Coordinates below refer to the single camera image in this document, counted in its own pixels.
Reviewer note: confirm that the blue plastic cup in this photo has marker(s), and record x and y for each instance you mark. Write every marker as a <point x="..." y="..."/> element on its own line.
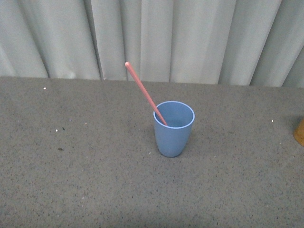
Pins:
<point x="172" y="138"/>

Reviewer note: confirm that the pink chopstick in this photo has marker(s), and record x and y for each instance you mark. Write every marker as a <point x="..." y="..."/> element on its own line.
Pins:
<point x="144" y="91"/>

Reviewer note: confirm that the bamboo chopstick holder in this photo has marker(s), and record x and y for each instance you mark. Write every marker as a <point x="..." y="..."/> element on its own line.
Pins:
<point x="298" y="133"/>

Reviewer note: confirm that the white curtain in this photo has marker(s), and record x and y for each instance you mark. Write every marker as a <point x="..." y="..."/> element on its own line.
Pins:
<point x="230" y="42"/>

